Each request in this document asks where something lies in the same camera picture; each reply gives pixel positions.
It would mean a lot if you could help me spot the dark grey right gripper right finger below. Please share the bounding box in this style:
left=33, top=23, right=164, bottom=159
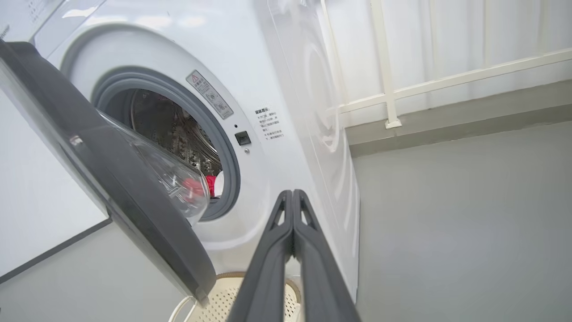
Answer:
left=293, top=189, right=362, bottom=322

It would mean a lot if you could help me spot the red and white garment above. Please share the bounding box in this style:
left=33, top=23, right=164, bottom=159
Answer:
left=181, top=172, right=224, bottom=199

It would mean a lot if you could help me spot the white metal railing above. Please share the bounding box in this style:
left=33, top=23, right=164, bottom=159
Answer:
left=320, top=0, right=572, bottom=129

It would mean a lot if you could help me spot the grey warning sticker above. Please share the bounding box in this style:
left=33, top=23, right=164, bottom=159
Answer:
left=186, top=70, right=234, bottom=120

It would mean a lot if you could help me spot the white front-load washing machine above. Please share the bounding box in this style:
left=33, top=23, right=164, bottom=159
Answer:
left=0, top=0, right=360, bottom=302

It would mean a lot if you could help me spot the cream perforated laundry basket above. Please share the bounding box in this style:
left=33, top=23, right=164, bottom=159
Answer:
left=169, top=272, right=302, bottom=322

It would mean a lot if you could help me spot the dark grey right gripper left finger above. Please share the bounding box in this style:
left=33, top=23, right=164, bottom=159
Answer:
left=227, top=190, right=294, bottom=322

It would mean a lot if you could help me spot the black washing machine door with glass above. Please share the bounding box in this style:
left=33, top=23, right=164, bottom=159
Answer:
left=0, top=39, right=217, bottom=307

